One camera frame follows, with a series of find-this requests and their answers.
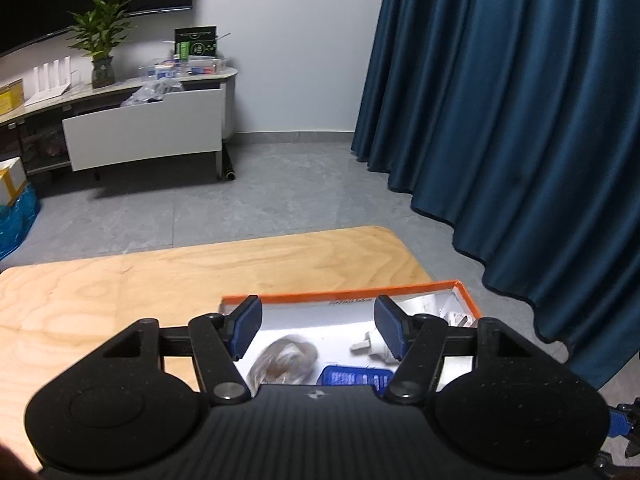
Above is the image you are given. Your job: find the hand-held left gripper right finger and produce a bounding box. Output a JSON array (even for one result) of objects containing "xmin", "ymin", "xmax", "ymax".
[{"xmin": 374, "ymin": 295, "xmax": 543, "ymax": 405}]

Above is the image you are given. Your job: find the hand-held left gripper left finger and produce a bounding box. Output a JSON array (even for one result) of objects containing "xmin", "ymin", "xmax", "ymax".
[{"xmin": 102, "ymin": 295, "xmax": 263, "ymax": 405}]

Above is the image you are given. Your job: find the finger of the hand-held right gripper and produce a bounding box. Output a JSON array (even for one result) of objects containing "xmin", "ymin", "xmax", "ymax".
[{"xmin": 607, "ymin": 401, "xmax": 640, "ymax": 443}]

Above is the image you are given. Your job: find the clear plastic plug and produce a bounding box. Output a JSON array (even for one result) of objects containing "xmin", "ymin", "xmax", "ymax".
[{"xmin": 248, "ymin": 335, "xmax": 320, "ymax": 386}]

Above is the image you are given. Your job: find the blue plastic box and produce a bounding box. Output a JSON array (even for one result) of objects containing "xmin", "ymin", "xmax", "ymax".
[{"xmin": 317, "ymin": 365, "xmax": 393, "ymax": 391}]

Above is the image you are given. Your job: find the orange-rimmed white box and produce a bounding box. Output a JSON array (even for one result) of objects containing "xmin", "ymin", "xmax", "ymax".
[{"xmin": 221, "ymin": 280, "xmax": 483, "ymax": 396}]

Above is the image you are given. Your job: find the white cabinet drawer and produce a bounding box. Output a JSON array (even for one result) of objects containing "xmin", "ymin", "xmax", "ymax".
[{"xmin": 62, "ymin": 85, "xmax": 225, "ymax": 173}]

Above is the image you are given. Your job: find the blue curtain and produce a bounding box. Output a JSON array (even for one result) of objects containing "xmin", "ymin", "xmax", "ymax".
[{"xmin": 350, "ymin": 0, "xmax": 640, "ymax": 391}]

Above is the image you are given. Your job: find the heap of clear packets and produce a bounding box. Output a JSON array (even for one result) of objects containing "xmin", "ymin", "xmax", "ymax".
[{"xmin": 140, "ymin": 55, "xmax": 228, "ymax": 81}]

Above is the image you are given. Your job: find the white yellow cardboard carton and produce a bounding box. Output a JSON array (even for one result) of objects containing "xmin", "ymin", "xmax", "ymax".
[{"xmin": 0, "ymin": 156, "xmax": 28, "ymax": 208}]

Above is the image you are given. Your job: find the grey tv cabinet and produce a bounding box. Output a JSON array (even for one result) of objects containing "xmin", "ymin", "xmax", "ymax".
[{"xmin": 0, "ymin": 62, "xmax": 240, "ymax": 183}]

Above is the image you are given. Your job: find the black green box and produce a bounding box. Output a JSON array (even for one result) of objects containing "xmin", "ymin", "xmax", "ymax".
[{"xmin": 174, "ymin": 25, "xmax": 220, "ymax": 58}]

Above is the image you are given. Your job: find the white router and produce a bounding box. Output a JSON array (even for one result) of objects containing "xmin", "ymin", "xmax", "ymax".
[{"xmin": 25, "ymin": 57, "xmax": 72, "ymax": 107}]

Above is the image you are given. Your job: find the potted plant in dark pot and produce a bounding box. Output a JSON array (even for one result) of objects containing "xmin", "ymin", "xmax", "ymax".
[{"xmin": 67, "ymin": 0, "xmax": 146, "ymax": 88}]

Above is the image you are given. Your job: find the yellow box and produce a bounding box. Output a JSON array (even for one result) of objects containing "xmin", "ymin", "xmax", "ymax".
[{"xmin": 0, "ymin": 79, "xmax": 26, "ymax": 115}]

